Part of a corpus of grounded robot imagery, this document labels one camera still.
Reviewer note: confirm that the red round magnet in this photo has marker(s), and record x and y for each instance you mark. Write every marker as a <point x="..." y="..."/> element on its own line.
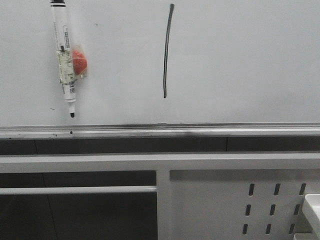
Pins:
<point x="79" y="62"/>

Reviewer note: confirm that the white black whiteboard marker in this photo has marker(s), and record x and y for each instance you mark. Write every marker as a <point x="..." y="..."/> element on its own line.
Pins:
<point x="67" y="75"/>

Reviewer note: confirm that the white whiteboard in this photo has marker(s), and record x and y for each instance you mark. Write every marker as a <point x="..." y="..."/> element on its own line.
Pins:
<point x="207" y="61"/>

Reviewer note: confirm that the white plastic bin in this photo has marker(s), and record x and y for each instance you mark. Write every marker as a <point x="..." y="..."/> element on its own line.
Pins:
<point x="312" y="210"/>

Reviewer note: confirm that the aluminium whiteboard tray rail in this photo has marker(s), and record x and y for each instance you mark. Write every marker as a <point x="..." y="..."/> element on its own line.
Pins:
<point x="161" y="130"/>

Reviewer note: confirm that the white metal frame with slots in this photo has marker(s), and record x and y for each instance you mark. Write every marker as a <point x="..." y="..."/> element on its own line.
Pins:
<point x="242" y="196"/>

